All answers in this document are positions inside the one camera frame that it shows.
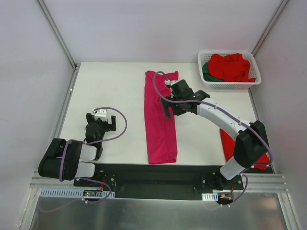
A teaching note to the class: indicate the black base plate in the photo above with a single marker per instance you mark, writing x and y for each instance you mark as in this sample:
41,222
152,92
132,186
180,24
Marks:
167,182

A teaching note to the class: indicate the green t shirt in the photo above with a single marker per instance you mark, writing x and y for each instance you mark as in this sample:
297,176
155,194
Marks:
207,76

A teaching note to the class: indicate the folded red t shirt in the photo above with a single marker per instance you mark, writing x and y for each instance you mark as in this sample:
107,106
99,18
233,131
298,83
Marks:
228,145

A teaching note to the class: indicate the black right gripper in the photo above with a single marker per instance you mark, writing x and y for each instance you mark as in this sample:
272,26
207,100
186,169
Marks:
175,106

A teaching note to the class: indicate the red crumpled t shirt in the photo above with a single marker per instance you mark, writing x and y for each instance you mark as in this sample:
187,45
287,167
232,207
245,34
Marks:
230,68

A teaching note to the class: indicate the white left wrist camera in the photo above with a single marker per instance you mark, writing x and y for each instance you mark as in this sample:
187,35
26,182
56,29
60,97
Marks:
100,114

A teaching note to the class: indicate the aluminium frame rail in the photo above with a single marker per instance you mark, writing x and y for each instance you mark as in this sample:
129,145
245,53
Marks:
264,183

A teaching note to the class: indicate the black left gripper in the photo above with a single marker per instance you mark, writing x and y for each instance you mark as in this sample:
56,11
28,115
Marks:
100,123

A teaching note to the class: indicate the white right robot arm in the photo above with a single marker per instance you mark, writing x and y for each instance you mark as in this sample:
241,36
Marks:
250,137

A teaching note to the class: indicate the pink t shirt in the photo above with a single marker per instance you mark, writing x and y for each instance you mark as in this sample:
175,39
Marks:
160,132

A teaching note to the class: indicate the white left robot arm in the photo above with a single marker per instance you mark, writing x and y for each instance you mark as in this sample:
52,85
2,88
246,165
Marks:
66,160

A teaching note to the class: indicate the white plastic laundry basket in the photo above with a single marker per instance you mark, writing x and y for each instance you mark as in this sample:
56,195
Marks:
205,56

